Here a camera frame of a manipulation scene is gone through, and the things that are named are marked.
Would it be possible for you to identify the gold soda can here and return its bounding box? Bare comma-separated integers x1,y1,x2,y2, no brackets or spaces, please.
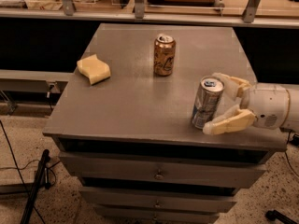
154,34,176,76

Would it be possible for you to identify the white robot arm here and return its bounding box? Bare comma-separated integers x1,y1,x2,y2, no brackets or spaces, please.
203,73,299,135

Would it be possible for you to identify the yellow sponge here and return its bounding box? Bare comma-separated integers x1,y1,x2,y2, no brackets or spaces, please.
77,54,111,85

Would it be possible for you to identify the black tripod leg left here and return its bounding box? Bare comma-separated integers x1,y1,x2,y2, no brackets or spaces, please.
21,149,50,224

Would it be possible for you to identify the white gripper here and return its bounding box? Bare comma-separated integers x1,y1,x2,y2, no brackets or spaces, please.
203,73,290,135

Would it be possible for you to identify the black cable on floor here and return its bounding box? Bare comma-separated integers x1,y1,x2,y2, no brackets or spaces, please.
0,119,48,224

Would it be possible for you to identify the silver blue redbull can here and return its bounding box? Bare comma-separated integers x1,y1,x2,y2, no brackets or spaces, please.
192,76,225,129

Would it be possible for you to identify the black tripod foot right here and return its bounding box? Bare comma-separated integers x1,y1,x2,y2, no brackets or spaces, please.
265,210,298,224

